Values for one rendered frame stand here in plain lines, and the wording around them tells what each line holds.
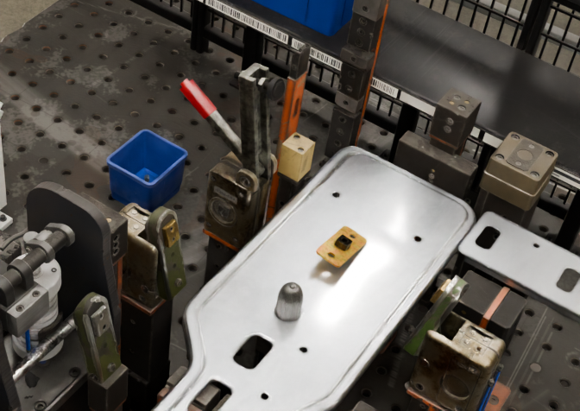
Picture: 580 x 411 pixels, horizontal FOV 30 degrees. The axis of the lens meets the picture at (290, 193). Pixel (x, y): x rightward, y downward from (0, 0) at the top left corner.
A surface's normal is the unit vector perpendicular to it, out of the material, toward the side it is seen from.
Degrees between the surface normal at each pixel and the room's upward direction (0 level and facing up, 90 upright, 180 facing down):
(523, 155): 0
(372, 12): 90
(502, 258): 0
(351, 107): 90
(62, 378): 0
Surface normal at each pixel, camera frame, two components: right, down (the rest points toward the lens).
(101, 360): 0.84, 0.29
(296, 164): -0.54, 0.54
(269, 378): 0.12, -0.71
